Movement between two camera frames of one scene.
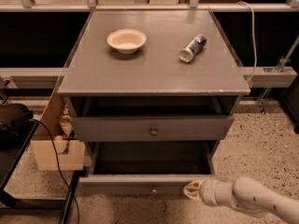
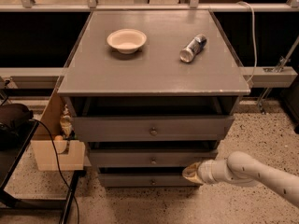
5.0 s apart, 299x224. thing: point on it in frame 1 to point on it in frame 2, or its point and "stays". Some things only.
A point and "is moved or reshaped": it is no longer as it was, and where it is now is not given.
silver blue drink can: x=193 y=47 stays
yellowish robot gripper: x=207 y=191 to x=206 y=173
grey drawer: x=146 y=168 is moved or reshaped
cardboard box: x=49 y=147 stays
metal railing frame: x=50 y=77 stays
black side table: x=9 y=160 stays
